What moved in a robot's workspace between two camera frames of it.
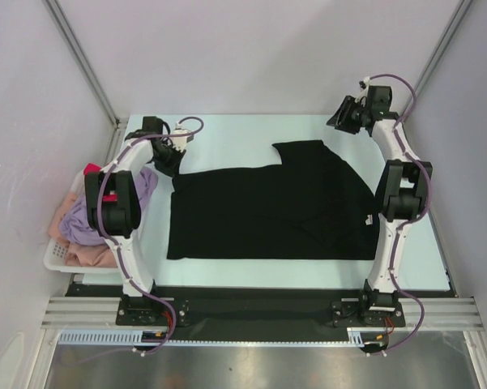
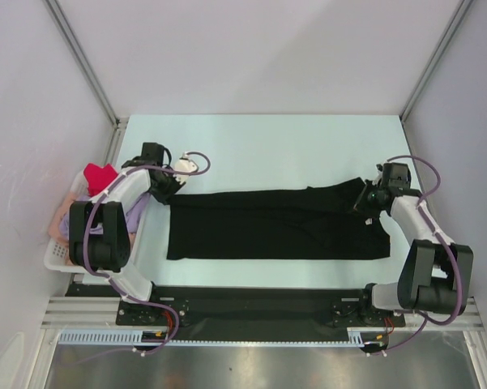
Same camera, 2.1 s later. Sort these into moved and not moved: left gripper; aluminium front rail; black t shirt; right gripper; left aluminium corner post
Moved: black t shirt; right gripper; left gripper
Not moved: aluminium front rail; left aluminium corner post
